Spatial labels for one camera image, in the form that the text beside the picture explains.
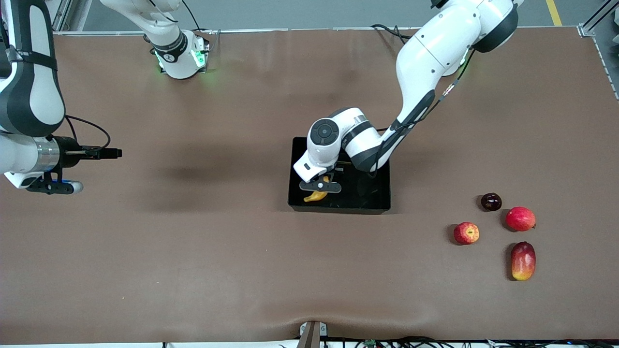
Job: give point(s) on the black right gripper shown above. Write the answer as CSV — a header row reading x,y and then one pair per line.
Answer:
x,y
69,152

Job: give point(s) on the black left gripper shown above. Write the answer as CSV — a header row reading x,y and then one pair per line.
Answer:
x,y
340,166

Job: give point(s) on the black plastic box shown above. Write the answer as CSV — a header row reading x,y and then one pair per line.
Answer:
x,y
362,193

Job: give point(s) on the yellow banana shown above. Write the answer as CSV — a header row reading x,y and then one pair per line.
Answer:
x,y
314,196

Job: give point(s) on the small red apple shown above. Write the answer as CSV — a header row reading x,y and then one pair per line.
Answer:
x,y
466,233

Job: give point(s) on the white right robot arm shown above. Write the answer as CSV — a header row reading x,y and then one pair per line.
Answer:
x,y
29,72

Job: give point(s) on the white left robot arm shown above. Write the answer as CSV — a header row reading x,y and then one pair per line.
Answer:
x,y
435,43

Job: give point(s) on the brown table cover sheet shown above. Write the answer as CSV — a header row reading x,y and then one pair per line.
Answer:
x,y
242,266

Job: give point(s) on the dark purple plum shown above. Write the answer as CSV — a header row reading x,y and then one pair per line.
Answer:
x,y
491,202

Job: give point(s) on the small green circuit board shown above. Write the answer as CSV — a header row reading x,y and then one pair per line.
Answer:
x,y
370,343

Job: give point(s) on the round red peach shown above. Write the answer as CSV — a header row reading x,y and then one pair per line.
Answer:
x,y
520,219

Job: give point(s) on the red yellow mango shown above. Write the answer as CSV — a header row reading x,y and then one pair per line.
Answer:
x,y
523,261

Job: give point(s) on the aluminium table edge rail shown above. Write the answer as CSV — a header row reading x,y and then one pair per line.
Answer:
x,y
314,29

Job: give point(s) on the aluminium frame profile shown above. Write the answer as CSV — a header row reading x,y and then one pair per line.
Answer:
x,y
587,30
62,14

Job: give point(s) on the grey metal bracket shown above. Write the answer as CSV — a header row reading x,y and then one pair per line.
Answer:
x,y
323,329

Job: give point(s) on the brown camera pole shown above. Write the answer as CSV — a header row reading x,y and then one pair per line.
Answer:
x,y
309,339

